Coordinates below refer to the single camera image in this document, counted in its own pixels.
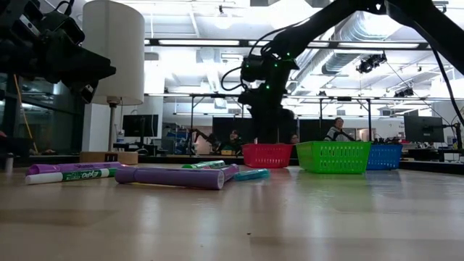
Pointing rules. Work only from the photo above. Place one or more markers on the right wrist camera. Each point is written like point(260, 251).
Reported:
point(252, 69)

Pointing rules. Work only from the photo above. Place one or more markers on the green plastic basket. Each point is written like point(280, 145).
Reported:
point(333, 157)

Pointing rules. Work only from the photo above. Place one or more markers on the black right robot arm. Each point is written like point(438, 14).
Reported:
point(326, 21)

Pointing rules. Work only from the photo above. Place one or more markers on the person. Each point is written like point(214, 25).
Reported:
point(335, 131)
point(294, 139)
point(233, 140)

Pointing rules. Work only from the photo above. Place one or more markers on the black ceiling spotlight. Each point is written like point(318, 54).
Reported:
point(371, 62)
point(404, 92)

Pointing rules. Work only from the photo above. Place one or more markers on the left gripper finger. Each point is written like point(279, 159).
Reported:
point(88, 69)

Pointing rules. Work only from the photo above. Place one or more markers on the black computer monitor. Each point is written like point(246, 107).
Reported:
point(423, 128)
point(140, 125)

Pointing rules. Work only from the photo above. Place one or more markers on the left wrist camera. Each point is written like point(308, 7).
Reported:
point(61, 30)

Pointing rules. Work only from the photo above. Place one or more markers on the violet blue highlighter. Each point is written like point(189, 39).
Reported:
point(232, 169)

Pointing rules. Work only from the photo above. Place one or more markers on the thick green marker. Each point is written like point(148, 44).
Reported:
point(204, 164)

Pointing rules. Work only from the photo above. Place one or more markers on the thick purple Sharpie highlighter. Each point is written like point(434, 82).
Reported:
point(72, 167)

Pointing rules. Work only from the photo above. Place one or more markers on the red plastic basket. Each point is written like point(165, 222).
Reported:
point(267, 156)

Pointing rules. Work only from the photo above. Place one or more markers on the blue plastic basket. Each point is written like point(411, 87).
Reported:
point(386, 157)

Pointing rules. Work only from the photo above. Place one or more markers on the black aluminium table frame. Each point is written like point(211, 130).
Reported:
point(188, 159)

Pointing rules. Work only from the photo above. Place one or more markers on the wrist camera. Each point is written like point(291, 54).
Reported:
point(252, 69)
point(61, 30)

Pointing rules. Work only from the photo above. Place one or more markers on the green Expo marker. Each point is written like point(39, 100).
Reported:
point(83, 175)

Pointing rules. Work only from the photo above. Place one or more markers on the yellow pole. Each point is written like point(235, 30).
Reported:
point(26, 116)

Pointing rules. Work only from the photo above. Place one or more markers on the white shade table lamp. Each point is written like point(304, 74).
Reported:
point(116, 54)

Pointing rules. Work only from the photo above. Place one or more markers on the white bottle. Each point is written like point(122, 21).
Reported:
point(9, 165)

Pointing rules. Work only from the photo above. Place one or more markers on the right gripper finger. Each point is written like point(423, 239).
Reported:
point(273, 127)

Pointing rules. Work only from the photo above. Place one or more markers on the teal highlighter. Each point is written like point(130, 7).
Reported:
point(252, 174)

